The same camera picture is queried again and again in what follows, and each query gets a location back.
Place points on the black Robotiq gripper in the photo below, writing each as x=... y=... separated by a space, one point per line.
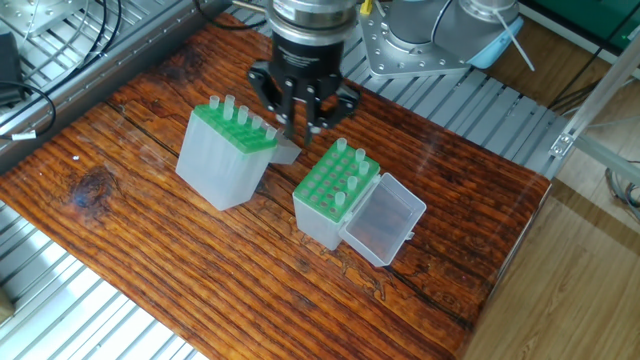
x=308 y=68

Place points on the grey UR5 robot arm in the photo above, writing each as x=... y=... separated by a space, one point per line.
x=310 y=15

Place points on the black box device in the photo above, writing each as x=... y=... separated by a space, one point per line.
x=8 y=65

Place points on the clear green-rack pipette tip box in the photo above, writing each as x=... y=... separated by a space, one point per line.
x=220 y=165
x=320 y=220

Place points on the aluminium frame post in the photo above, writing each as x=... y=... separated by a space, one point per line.
x=562 y=142

